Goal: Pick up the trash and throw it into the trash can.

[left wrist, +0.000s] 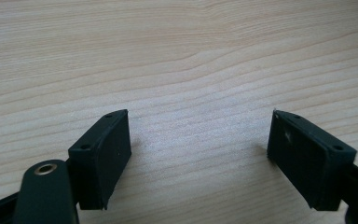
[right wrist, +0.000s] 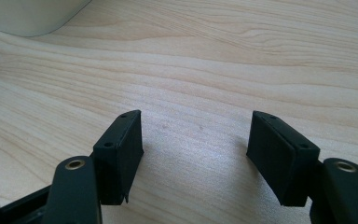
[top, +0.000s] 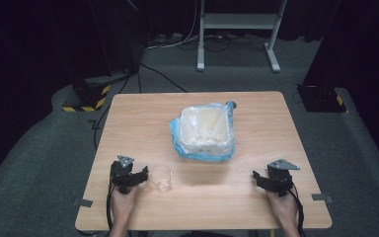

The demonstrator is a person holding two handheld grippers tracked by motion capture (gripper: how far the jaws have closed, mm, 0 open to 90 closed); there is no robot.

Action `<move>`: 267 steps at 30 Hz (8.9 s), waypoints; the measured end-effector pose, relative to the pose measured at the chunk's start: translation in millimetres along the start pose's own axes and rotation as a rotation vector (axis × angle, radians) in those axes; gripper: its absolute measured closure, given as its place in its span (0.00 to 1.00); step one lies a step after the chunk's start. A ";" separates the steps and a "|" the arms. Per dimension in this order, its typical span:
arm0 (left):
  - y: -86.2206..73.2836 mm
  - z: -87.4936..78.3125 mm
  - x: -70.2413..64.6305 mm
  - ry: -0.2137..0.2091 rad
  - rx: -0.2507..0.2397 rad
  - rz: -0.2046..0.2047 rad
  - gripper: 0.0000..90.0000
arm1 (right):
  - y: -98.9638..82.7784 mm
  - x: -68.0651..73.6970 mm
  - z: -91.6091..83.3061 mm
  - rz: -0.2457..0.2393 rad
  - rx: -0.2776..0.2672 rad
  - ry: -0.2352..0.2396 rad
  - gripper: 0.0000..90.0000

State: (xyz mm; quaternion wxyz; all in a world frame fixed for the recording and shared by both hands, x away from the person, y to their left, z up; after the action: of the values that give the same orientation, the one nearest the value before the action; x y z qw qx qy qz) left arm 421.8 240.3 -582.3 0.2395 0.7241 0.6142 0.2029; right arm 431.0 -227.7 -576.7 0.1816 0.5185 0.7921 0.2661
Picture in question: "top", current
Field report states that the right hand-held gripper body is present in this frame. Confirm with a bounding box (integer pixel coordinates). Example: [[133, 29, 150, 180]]
[[265, 158, 301, 198]]

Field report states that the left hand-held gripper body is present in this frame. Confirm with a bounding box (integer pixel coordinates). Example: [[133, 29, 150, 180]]
[[110, 154, 136, 196]]

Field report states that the clear plastic cup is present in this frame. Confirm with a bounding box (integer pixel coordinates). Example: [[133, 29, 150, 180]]
[[148, 163, 174, 193]]

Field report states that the white square trash bin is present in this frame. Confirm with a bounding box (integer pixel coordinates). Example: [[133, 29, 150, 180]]
[[179, 106, 232, 156]]

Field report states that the person's right hand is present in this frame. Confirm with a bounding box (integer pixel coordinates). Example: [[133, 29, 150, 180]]
[[265, 189, 299, 229]]

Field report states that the grey tape strip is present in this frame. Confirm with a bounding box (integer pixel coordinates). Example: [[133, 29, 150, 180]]
[[310, 193, 335, 203], [72, 197, 94, 208]]

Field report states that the black base with hazard stripes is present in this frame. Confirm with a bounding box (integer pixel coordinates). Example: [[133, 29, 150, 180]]
[[295, 84, 348, 114], [61, 74, 113, 114]]

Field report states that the power strip with plugs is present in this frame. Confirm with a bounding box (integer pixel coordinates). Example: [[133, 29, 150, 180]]
[[147, 32, 186, 47]]

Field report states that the white metal stand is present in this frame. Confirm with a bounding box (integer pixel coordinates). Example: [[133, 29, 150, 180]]
[[195, 0, 289, 74]]

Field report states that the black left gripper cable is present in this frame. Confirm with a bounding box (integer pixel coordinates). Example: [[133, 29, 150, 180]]
[[105, 184, 116, 237]]

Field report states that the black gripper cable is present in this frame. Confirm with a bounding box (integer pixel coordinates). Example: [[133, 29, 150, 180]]
[[288, 189, 307, 237], [105, 184, 116, 237]]

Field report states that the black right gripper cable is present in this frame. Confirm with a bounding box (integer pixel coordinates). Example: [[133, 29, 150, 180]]
[[288, 189, 307, 237]]

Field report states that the black floor cable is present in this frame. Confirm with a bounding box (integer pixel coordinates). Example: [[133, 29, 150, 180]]
[[88, 61, 189, 152]]

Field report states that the white floor cable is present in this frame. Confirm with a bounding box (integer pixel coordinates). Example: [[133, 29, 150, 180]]
[[143, 0, 201, 51]]

